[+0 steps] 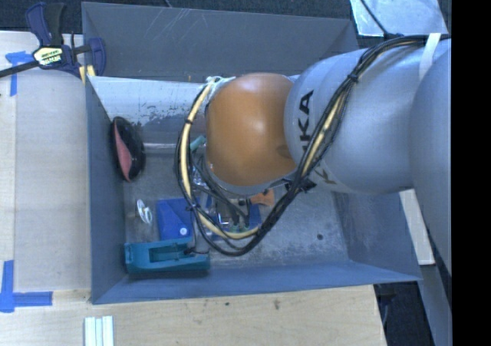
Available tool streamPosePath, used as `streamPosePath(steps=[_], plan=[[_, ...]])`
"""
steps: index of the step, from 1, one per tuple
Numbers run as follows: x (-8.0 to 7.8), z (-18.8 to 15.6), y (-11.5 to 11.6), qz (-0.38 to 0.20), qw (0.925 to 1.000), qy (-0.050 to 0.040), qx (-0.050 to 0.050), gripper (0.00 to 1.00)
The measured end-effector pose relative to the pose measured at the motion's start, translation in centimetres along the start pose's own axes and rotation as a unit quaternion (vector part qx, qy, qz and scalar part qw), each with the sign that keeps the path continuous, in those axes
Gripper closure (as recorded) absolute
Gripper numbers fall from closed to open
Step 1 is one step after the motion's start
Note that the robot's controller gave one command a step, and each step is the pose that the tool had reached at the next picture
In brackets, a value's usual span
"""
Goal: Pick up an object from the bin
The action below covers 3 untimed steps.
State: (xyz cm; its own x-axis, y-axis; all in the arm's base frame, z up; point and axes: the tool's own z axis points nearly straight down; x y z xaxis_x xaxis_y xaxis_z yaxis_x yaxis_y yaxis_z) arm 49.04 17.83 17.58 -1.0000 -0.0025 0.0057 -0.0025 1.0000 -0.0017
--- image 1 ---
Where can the small orange object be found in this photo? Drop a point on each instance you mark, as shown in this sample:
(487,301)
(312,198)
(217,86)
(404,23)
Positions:
(266,198)

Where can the blue box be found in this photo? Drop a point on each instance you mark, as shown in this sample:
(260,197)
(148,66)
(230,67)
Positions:
(170,219)

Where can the small teal green object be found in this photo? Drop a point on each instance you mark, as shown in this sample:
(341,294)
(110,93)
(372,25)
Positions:
(198,142)

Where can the black and red oval object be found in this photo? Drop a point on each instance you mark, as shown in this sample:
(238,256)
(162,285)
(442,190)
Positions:
(130,152)

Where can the grey metal bin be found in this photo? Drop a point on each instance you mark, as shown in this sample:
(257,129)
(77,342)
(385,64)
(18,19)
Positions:
(215,41)

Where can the pale wood board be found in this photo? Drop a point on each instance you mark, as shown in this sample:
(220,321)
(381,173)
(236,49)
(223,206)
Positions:
(50,183)

